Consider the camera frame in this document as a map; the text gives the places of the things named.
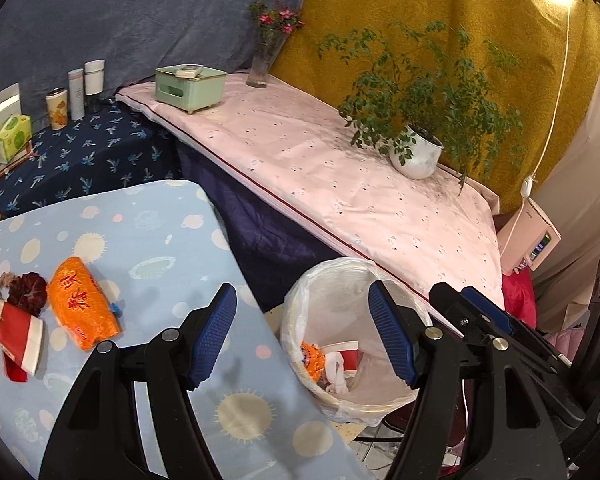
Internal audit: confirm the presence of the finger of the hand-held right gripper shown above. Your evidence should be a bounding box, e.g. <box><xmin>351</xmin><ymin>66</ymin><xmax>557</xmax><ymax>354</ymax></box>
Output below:
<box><xmin>429</xmin><ymin>282</ymin><xmax>483</xmax><ymax>345</ymax></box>
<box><xmin>460</xmin><ymin>286</ymin><xmax>523</xmax><ymax>343</ymax></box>

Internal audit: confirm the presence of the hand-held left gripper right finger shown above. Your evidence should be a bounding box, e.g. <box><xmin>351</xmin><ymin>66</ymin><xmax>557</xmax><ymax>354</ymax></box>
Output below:
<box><xmin>367</xmin><ymin>280</ymin><xmax>566</xmax><ymax>480</ymax></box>

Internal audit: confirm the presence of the blue-grey curtain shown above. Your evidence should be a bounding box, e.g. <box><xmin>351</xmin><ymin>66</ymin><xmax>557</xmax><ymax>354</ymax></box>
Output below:
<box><xmin>0</xmin><ymin>0</ymin><xmax>316</xmax><ymax>131</ymax></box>

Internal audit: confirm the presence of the pink appliance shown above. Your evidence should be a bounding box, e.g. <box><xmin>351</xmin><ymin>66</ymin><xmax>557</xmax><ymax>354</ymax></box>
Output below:
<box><xmin>497</xmin><ymin>197</ymin><xmax>562</xmax><ymax>276</ymax></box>

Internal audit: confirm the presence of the light blue dotted tablecloth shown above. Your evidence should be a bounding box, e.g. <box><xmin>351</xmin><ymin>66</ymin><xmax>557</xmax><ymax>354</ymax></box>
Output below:
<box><xmin>0</xmin><ymin>180</ymin><xmax>376</xmax><ymax>480</ymax></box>

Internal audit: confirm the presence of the dark red scrunchie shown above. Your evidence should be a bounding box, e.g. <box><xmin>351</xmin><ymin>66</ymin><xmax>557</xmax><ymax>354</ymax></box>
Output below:
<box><xmin>0</xmin><ymin>271</ymin><xmax>48</xmax><ymax>318</ymax></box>

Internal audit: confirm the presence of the trash bin with white liner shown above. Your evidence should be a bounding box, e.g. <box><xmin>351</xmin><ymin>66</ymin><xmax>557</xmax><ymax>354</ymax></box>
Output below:
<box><xmin>279</xmin><ymin>257</ymin><xmax>433</xmax><ymax>423</ymax></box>

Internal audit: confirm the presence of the dark purple cloth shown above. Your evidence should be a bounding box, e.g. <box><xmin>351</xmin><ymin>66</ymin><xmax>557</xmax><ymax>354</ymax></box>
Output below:
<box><xmin>172</xmin><ymin>140</ymin><xmax>381</xmax><ymax>311</ymax></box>

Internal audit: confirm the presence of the white capped dark bottle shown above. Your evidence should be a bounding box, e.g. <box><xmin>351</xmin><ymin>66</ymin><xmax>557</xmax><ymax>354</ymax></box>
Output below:
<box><xmin>84</xmin><ymin>60</ymin><xmax>106</xmax><ymax>113</ymax></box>

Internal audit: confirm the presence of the green tissue box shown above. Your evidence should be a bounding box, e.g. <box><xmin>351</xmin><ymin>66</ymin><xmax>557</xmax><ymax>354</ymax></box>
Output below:
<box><xmin>154</xmin><ymin>64</ymin><xmax>228</xmax><ymax>114</ymax></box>

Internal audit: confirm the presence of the red cloth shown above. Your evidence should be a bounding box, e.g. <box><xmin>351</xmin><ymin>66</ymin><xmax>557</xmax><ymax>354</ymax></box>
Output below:
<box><xmin>500</xmin><ymin>267</ymin><xmax>537</xmax><ymax>321</ymax></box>

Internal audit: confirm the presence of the slim white bottle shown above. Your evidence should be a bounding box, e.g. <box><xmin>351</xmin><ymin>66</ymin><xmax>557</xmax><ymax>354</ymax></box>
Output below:
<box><xmin>68</xmin><ymin>69</ymin><xmax>86</xmax><ymax>121</ymax></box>

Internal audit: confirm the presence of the green tissue pack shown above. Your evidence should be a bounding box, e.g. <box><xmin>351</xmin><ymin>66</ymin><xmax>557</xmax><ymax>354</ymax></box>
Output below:
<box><xmin>0</xmin><ymin>114</ymin><xmax>32</xmax><ymax>164</ymax></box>

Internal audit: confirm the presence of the white tissue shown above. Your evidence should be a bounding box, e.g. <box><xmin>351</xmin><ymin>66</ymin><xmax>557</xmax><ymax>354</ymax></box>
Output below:
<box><xmin>322</xmin><ymin>352</ymin><xmax>356</xmax><ymax>396</ymax></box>

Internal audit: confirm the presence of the orange printed snack bag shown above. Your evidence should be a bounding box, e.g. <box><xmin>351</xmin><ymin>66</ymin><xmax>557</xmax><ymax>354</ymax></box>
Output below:
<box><xmin>46</xmin><ymin>256</ymin><xmax>123</xmax><ymax>352</ymax></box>

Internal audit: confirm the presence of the white cable with switch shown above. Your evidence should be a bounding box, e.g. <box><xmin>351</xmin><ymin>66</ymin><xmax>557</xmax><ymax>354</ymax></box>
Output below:
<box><xmin>520</xmin><ymin>0</ymin><xmax>576</xmax><ymax>206</ymax></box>

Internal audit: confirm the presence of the navy patterned cloth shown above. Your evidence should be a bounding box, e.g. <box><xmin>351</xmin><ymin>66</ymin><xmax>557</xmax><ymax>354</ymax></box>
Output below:
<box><xmin>0</xmin><ymin>100</ymin><xmax>181</xmax><ymax>223</ymax></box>

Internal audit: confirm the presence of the pink down jacket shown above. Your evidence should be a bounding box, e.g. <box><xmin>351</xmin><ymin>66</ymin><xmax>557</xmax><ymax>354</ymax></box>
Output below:
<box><xmin>550</xmin><ymin>327</ymin><xmax>583</xmax><ymax>361</ymax></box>

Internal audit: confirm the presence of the red and white paper cup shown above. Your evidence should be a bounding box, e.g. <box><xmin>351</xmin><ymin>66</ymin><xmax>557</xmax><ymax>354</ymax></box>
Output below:
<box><xmin>325</xmin><ymin>340</ymin><xmax>368</xmax><ymax>373</ymax></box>
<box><xmin>0</xmin><ymin>300</ymin><xmax>46</xmax><ymax>383</ymax></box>

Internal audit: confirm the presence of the glass vase with pink flowers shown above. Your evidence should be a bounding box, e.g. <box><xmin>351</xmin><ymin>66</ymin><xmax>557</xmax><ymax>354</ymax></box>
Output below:
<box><xmin>245</xmin><ymin>0</ymin><xmax>306</xmax><ymax>89</ymax></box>

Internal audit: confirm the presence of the orange wrapper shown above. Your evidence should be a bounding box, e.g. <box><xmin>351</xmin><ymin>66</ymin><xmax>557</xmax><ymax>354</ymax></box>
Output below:
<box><xmin>300</xmin><ymin>341</ymin><xmax>328</xmax><ymax>386</ymax></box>

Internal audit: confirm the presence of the yellow curtain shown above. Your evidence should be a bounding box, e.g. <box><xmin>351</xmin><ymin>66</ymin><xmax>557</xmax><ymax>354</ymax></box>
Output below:
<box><xmin>270</xmin><ymin>0</ymin><xmax>600</xmax><ymax>211</ymax></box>

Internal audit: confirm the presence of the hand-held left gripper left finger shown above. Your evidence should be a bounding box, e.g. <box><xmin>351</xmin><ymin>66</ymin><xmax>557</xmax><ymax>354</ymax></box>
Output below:
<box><xmin>39</xmin><ymin>282</ymin><xmax>238</xmax><ymax>480</ymax></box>

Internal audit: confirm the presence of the potted green plant white pot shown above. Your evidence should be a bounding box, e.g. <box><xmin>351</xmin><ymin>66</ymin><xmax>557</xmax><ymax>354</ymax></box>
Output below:
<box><xmin>317</xmin><ymin>20</ymin><xmax>526</xmax><ymax>196</ymax></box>

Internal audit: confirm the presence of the pink tablecloth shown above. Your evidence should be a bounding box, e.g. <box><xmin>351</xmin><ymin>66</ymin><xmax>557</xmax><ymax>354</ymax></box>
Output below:
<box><xmin>116</xmin><ymin>71</ymin><xmax>506</xmax><ymax>311</ymax></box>

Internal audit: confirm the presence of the patterned orange can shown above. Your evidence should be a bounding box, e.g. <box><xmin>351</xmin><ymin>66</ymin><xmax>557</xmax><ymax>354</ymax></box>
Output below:
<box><xmin>46</xmin><ymin>87</ymin><xmax>69</xmax><ymax>132</ymax></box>

